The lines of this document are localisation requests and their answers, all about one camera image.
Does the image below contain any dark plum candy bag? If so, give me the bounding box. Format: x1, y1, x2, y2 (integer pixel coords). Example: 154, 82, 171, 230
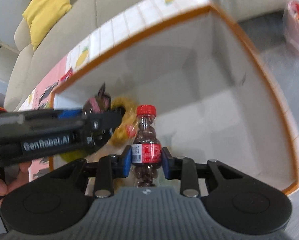
82, 82, 111, 115

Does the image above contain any yellow waffle cookie pack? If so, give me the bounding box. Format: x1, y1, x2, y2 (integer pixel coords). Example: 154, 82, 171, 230
59, 96, 140, 163

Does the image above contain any mixed chips clear bag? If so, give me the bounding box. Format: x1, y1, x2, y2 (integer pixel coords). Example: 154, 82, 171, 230
85, 138, 135, 196

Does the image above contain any person left hand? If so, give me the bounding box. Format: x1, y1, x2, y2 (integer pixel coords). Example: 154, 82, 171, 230
0, 160, 33, 207

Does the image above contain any red small snack packet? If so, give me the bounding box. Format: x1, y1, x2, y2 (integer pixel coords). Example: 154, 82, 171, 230
59, 68, 73, 83

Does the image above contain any orange cardboard box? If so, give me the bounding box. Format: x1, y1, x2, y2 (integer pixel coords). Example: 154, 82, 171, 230
52, 4, 299, 195

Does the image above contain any yellow cushion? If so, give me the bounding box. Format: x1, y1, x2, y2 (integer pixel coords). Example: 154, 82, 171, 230
22, 0, 72, 50

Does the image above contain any beige fabric sofa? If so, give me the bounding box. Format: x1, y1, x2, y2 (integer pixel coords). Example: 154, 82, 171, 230
3, 0, 299, 113

